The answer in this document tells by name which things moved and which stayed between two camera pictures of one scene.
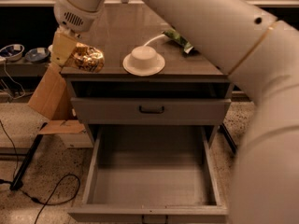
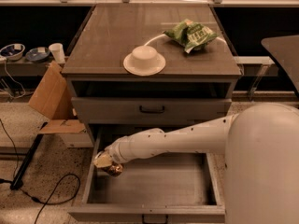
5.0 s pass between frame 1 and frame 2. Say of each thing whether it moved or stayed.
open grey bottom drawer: stayed
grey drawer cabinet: stayed
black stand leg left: stayed
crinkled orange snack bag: moved
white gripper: moved
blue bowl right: stayed
